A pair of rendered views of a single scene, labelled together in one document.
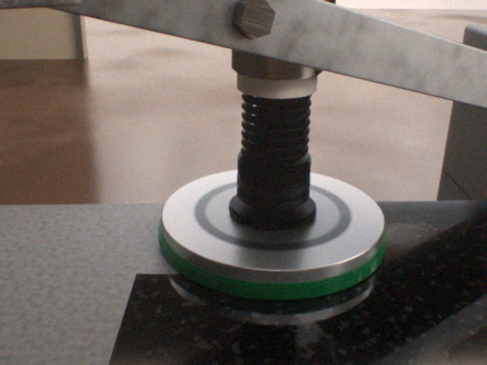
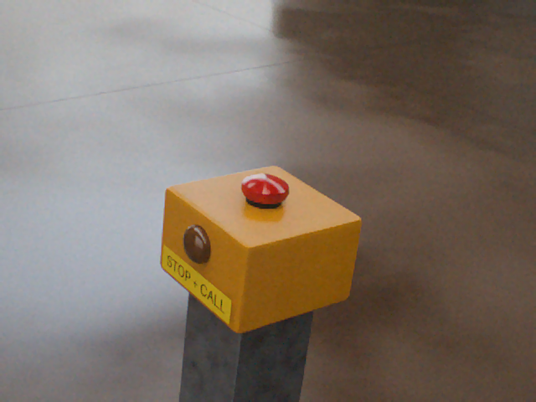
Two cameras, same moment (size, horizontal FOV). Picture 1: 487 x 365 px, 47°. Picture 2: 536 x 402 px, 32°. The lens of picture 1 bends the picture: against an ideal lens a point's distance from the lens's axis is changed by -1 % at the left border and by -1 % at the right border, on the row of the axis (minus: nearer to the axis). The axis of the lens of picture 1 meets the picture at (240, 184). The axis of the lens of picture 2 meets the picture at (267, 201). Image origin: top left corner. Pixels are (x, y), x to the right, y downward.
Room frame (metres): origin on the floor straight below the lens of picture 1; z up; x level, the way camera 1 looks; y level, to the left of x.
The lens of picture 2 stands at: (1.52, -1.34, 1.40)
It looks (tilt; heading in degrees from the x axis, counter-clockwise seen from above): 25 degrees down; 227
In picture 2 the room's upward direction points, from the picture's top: 7 degrees clockwise
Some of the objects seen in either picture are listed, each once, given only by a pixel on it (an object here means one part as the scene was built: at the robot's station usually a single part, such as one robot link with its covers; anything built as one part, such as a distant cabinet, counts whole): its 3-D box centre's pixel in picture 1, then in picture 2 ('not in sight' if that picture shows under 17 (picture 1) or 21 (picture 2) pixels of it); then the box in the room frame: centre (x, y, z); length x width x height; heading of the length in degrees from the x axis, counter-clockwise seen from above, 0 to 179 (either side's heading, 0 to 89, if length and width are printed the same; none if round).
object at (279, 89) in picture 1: (277, 68); not in sight; (0.49, -0.03, 0.97); 0.07 x 0.07 x 0.04
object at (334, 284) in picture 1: (272, 219); not in sight; (0.49, -0.03, 0.82); 0.22 x 0.22 x 0.04
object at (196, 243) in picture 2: not in sight; (197, 244); (1.12, -1.84, 1.05); 0.03 x 0.02 x 0.03; 87
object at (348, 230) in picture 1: (272, 215); not in sight; (0.49, -0.03, 0.82); 0.21 x 0.21 x 0.01
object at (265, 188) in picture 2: not in sight; (265, 189); (1.05, -1.84, 1.09); 0.04 x 0.04 x 0.02
